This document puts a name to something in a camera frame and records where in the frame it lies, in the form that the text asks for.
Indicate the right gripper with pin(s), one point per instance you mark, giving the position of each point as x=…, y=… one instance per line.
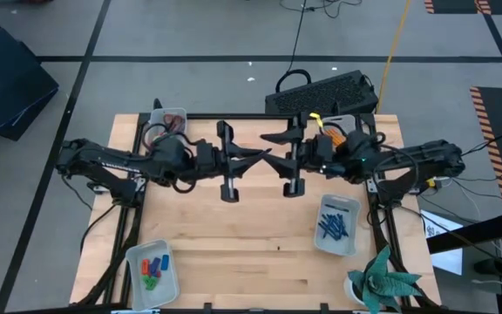
x=296, y=159

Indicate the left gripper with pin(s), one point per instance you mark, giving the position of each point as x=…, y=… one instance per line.
x=229, y=174

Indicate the orange pencil pink eraser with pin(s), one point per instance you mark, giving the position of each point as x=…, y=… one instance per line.
x=340, y=134
x=331, y=134
x=335, y=137
x=338, y=138

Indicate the purple scissors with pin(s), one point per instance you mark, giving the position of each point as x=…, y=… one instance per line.
x=180, y=124

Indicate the dark blue pen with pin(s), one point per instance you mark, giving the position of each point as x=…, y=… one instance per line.
x=334, y=227
x=340, y=222
x=326, y=218
x=327, y=230
x=330, y=223
x=337, y=234
x=333, y=218
x=342, y=230

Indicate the red scissors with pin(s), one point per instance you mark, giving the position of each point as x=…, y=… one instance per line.
x=170, y=120

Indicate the grey plastic bin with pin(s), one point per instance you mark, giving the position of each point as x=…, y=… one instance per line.
x=338, y=246
x=164, y=292
x=342, y=121
x=159, y=114

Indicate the bright blue eraser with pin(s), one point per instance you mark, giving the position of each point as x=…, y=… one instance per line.
x=164, y=262

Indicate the indigo eraser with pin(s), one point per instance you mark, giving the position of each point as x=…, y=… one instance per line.
x=155, y=266

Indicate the green eraser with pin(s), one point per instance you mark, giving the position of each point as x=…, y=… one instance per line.
x=145, y=277
x=151, y=284

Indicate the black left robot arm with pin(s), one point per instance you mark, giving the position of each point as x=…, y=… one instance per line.
x=116, y=159

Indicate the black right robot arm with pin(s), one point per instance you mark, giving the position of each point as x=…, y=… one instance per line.
x=412, y=159

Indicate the yellow plug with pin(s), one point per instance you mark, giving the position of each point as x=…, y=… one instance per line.
x=430, y=183

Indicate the white plant pot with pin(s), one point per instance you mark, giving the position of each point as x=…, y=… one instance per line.
x=349, y=292

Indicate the teal paper plant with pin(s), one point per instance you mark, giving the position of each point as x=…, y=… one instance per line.
x=381, y=281

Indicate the white paper sheet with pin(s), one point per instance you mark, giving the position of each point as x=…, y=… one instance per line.
x=449, y=261

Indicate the black beam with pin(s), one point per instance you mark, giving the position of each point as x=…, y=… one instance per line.
x=473, y=233

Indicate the large hazard striped floor mat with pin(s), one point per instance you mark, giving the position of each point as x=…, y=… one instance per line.
x=490, y=104

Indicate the narrow hazard striped floor mat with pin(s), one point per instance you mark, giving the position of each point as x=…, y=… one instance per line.
x=456, y=6

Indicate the large black case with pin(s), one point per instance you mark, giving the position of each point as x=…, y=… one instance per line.
x=7, y=83

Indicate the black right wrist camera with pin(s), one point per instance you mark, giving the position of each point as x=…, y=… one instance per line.
x=325, y=148

